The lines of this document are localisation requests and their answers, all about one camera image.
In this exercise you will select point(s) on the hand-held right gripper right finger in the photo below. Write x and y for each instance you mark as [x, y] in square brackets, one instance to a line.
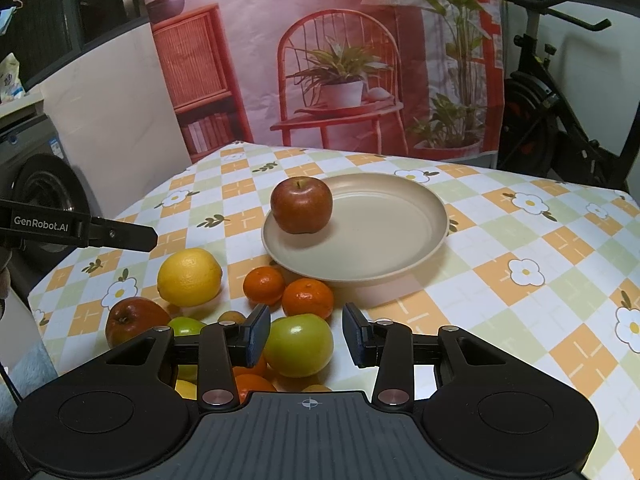
[354, 335]

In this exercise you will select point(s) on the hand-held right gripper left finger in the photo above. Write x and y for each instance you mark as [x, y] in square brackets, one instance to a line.
[256, 337]

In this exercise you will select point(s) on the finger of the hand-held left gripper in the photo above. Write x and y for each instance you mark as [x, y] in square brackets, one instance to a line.
[125, 235]

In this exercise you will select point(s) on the small tan round fruit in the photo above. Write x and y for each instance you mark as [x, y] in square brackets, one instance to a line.
[231, 317]

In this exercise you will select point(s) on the large green apple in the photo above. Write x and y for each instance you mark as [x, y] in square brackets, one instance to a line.
[300, 347]

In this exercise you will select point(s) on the small mandarin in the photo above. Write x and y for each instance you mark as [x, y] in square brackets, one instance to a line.
[263, 286]

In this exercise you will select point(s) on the small green apple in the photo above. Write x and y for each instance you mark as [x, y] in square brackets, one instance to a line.
[185, 326]

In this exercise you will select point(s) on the yellow lemon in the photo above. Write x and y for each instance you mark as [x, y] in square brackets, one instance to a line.
[186, 390]
[190, 277]

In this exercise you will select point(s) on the bright red apple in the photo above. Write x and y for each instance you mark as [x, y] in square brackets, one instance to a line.
[132, 317]

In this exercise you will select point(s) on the beige round plate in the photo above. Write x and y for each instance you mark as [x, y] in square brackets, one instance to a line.
[380, 230]

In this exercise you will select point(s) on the dark red apple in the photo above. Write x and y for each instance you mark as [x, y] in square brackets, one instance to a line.
[301, 205]

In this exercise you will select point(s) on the grey washing machine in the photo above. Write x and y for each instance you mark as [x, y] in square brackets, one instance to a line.
[45, 180]

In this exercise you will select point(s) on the white plastic packet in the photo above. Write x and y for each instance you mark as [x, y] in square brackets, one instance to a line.
[10, 80]

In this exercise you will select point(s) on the checkered flower tablecloth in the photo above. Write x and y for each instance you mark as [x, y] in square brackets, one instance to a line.
[500, 270]

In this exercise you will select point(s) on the black exercise bike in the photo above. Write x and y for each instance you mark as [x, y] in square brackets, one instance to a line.
[540, 110]

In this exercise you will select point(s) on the printed pink wall cloth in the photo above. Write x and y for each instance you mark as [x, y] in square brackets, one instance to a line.
[260, 35]

